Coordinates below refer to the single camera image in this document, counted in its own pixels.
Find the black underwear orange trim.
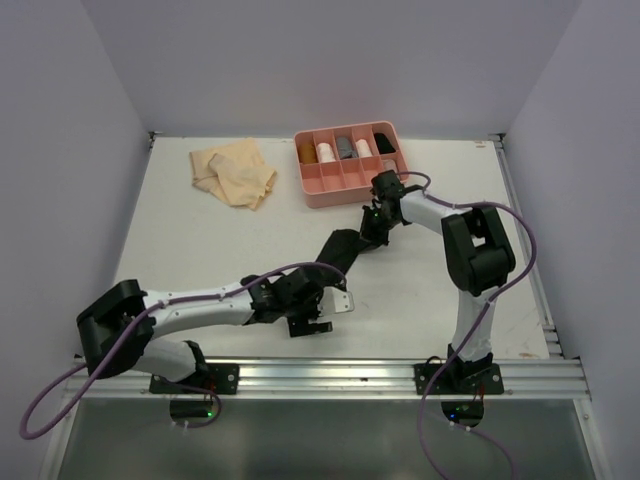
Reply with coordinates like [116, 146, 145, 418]
[316, 229, 372, 275]

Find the grey rolled underwear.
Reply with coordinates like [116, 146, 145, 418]
[335, 136, 358, 160]

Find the beige underwear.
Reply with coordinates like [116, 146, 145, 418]
[189, 138, 277, 211]

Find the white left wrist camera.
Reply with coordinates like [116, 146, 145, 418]
[318, 287, 355, 317]

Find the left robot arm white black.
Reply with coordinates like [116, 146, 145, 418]
[76, 262, 346, 393]

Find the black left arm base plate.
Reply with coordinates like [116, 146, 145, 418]
[149, 363, 240, 395]

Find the pink underwear cream waistband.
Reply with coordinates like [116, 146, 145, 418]
[382, 158, 398, 172]

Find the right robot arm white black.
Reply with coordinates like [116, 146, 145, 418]
[359, 170, 516, 393]

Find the black rolled underwear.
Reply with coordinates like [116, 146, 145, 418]
[374, 132, 396, 155]

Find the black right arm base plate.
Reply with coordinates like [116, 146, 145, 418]
[413, 354, 505, 396]

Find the brown rolled underwear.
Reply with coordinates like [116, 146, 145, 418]
[298, 143, 318, 165]

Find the pink divided organizer tray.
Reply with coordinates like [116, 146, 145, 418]
[294, 121, 409, 209]

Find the aluminium table frame rail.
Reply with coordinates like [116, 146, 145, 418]
[64, 130, 591, 401]

